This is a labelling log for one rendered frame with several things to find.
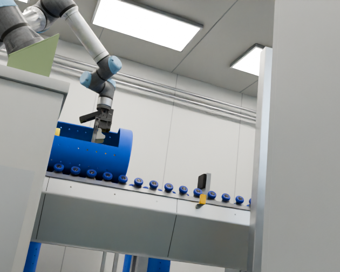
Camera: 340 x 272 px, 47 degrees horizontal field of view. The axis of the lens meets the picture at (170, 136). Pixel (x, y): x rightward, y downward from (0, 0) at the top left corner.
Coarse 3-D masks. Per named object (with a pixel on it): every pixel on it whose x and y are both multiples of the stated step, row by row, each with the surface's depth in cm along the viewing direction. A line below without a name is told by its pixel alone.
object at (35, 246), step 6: (30, 246) 201; (36, 246) 205; (30, 252) 201; (36, 252) 205; (30, 258) 201; (36, 258) 206; (30, 264) 201; (36, 264) 208; (24, 270) 197; (30, 270) 201
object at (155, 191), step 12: (72, 180) 178; (84, 180) 180; (96, 180) 182; (108, 180) 185; (144, 192) 185; (156, 192) 187; (168, 192) 190; (216, 204) 193; (228, 204) 196; (240, 204) 198
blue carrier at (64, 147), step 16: (64, 128) 203; (80, 128) 204; (64, 144) 180; (80, 144) 181; (96, 144) 183; (112, 144) 211; (128, 144) 188; (64, 160) 181; (80, 160) 182; (96, 160) 183; (112, 160) 184; (128, 160) 186; (80, 176) 189; (96, 176) 188; (112, 176) 188
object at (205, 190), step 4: (200, 176) 208; (204, 176) 204; (208, 176) 204; (200, 180) 207; (204, 180) 203; (208, 180) 203; (200, 184) 206; (204, 184) 202; (208, 184) 202; (200, 188) 205; (204, 188) 203; (208, 188) 202; (204, 192) 202
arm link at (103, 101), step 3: (99, 99) 196; (102, 99) 196; (105, 99) 196; (108, 99) 197; (111, 99) 198; (99, 102) 196; (102, 102) 195; (105, 102) 195; (108, 102) 196; (111, 102) 198; (105, 105) 196; (108, 105) 196; (111, 105) 198
